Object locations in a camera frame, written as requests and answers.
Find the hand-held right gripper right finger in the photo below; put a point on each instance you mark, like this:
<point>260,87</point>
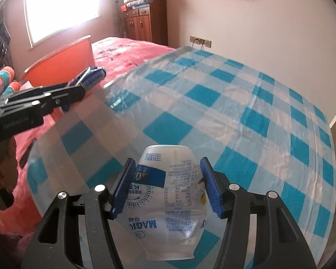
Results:
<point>212,190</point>

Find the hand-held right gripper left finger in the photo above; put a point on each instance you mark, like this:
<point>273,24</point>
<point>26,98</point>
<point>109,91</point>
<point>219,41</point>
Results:
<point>123,190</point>

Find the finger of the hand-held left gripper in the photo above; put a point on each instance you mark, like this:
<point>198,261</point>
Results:
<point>93,78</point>
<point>79,77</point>

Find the person's left hand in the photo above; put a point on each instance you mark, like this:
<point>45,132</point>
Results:
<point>8,162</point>

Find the pink red bed sheet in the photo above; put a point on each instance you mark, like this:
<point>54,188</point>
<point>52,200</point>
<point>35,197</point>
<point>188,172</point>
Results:
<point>114,47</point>

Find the colourful pillow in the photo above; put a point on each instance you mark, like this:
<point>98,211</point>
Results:
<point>7,81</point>

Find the checked curtain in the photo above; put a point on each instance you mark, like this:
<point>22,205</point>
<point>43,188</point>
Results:
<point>117,11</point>

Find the bright window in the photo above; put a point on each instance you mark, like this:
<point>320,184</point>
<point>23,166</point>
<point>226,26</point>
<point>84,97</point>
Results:
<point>61,5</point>

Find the brown wooden cabinet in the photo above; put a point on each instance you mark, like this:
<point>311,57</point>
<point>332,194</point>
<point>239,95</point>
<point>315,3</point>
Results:
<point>145,25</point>

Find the blue checkered tablecloth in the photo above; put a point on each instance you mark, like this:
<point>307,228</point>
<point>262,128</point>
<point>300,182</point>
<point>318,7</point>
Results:
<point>212,103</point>

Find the wall socket strip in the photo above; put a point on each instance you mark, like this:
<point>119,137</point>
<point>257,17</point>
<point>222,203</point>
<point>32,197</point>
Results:
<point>200,42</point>

